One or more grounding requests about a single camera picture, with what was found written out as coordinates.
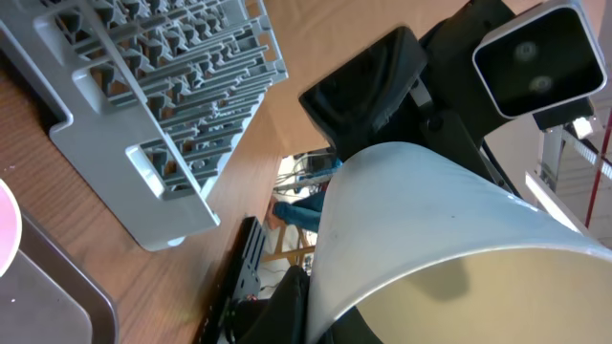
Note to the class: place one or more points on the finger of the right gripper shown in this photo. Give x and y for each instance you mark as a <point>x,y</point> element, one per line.
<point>351,105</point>

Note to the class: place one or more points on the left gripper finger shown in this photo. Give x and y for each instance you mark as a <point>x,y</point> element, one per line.
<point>281,319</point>

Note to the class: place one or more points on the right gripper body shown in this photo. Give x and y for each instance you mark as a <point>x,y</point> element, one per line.
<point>456,86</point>

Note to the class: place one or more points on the white cup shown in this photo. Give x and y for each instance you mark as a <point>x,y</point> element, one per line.
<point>429,252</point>

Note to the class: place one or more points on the pink cup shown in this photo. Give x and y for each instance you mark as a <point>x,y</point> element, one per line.
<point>10,227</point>

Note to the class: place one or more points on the grey dishwasher rack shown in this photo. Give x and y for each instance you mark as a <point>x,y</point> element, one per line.
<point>151,97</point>

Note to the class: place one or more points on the person in blue jeans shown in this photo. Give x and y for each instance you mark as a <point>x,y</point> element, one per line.
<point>305,213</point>

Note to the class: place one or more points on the brown serving tray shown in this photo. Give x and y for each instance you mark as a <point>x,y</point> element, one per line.
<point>47,298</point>

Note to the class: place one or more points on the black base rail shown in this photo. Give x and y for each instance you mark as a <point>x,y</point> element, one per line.
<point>239,281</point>

